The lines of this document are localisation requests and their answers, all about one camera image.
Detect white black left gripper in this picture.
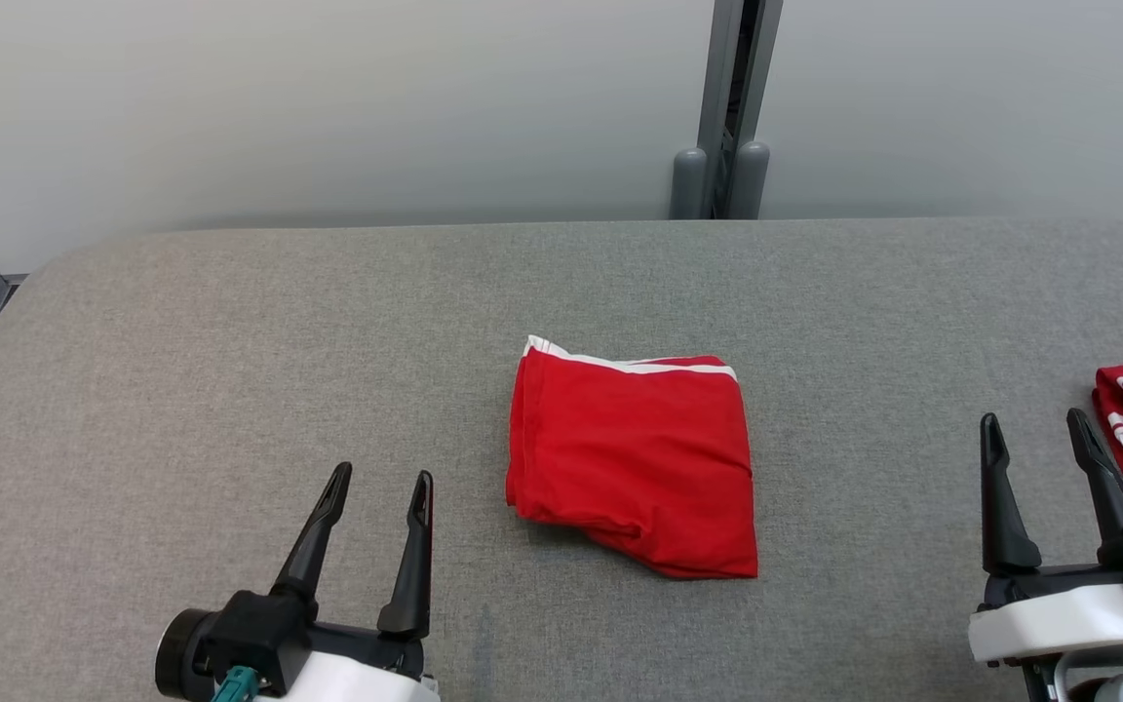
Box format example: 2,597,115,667
270,461,442,702

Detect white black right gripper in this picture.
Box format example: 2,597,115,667
968,408,1123,670

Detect red white sports shorts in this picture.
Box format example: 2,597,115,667
505,335,760,581

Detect teal plug left camera cable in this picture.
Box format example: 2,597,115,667
210,665,259,702

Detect grey metal partition post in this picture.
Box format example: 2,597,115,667
668,0,786,221

